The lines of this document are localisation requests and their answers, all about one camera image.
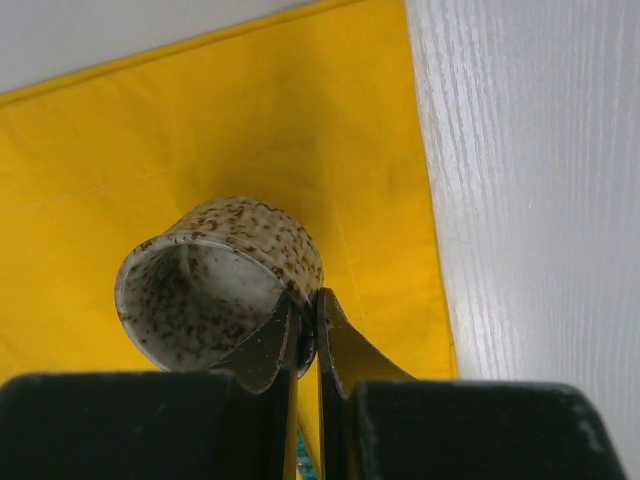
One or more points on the speckled ceramic cup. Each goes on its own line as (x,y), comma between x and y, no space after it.
(189,296)

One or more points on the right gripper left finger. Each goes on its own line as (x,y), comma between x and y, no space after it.
(256,436)

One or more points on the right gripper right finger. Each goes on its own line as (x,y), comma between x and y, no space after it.
(345,358)

